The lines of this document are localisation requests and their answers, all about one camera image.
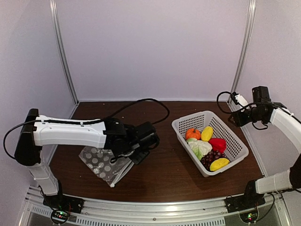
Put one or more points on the white toy cauliflower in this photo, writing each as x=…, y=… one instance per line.
x=199, y=147

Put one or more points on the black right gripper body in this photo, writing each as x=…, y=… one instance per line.
x=243, y=121

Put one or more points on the aluminium frame post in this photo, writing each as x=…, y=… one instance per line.
x=246, y=41
x=61, y=50

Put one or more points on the red toy bell pepper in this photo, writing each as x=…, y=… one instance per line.
x=218, y=144

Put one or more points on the yellow toy mango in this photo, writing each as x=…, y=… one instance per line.
x=218, y=164

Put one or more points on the front aluminium rail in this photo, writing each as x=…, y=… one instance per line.
x=210, y=212

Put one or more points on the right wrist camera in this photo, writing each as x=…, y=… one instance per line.
x=238, y=99

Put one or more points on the dark red toy grapes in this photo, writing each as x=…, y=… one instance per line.
x=208, y=159

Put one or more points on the white perforated plastic basket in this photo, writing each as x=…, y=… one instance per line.
x=236, y=150

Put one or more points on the right aluminium frame post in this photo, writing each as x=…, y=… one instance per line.
x=246, y=41

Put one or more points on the clear polka dot zip bag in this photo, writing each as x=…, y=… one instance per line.
x=99, y=161

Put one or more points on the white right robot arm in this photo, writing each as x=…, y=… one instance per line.
x=266, y=111

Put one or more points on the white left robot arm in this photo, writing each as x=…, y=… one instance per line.
x=39, y=130

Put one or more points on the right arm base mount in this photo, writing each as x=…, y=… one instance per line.
x=246, y=208

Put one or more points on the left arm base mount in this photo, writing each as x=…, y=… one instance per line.
x=62, y=207

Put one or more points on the left aluminium frame post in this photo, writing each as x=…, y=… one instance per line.
x=61, y=50

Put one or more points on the yellow toy lemon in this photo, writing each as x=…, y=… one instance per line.
x=207, y=134

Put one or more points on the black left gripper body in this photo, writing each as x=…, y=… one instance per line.
x=131, y=154

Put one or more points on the orange toy pumpkin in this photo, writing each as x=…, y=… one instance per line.
x=193, y=133

